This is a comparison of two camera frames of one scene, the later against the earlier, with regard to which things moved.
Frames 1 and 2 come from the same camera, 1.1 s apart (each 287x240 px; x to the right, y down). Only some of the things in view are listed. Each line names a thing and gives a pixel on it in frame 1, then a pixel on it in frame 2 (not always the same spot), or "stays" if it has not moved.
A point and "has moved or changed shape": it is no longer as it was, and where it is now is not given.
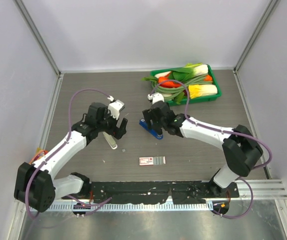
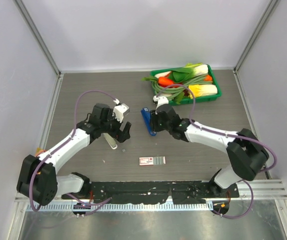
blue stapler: [143, 124] has moved or changed shape
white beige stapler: [110, 140] stays
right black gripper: [149, 115] stays
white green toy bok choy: [190, 70] stays
